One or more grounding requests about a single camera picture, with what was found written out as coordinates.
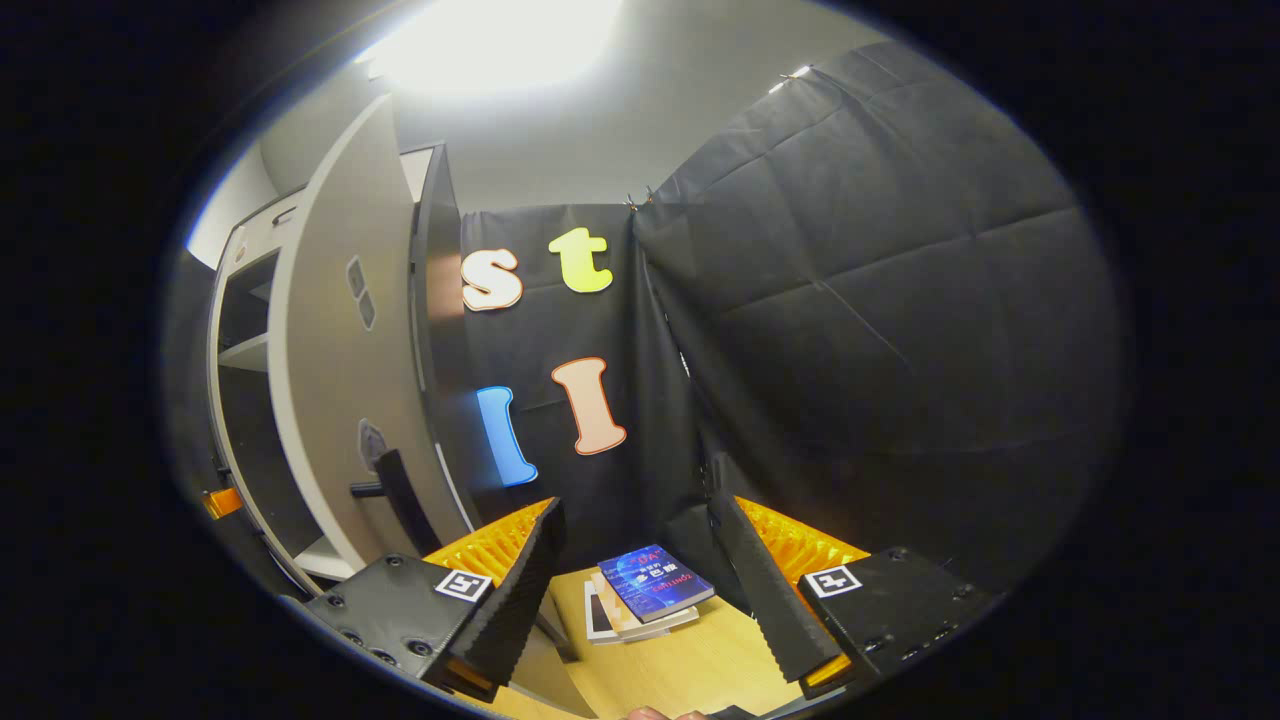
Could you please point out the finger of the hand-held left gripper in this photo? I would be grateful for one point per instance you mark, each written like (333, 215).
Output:
(223, 502)

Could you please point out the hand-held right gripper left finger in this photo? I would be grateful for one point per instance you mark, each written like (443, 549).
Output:
(520, 590)

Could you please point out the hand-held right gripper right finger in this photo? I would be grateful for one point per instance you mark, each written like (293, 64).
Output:
(765, 600)

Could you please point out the beige cabinet door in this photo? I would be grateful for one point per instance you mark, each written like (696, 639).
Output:
(330, 380)

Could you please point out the beige double-door shoe cabinet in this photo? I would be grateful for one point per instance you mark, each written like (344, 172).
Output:
(440, 330)

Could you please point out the beige cabinet shelf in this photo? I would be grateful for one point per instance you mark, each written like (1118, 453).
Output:
(245, 352)
(325, 562)

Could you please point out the beige cabinet drawer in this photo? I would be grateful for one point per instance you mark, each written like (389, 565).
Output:
(255, 225)

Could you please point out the white book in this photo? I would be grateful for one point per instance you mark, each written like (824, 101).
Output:
(593, 620)

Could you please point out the blue book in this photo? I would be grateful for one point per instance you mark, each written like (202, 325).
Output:
(655, 580)

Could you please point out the black backdrop cloth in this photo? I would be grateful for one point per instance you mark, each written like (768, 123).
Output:
(900, 350)

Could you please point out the metal cloth clip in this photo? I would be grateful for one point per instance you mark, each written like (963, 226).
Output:
(640, 200)

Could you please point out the small ceiling light panel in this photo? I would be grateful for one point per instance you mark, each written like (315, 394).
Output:
(790, 80)

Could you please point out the large ceiling light panel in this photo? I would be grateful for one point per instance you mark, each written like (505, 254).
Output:
(490, 40)

